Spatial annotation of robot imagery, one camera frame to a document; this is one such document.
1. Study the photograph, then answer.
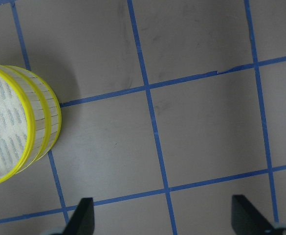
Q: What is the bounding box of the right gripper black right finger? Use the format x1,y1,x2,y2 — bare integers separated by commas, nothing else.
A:
231,195,274,235

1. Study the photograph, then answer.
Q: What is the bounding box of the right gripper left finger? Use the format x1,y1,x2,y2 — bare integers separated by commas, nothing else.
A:
63,198,95,235

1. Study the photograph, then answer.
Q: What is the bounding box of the yellow steamer layer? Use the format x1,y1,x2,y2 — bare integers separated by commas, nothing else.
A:
0,65,53,183
32,73,62,161

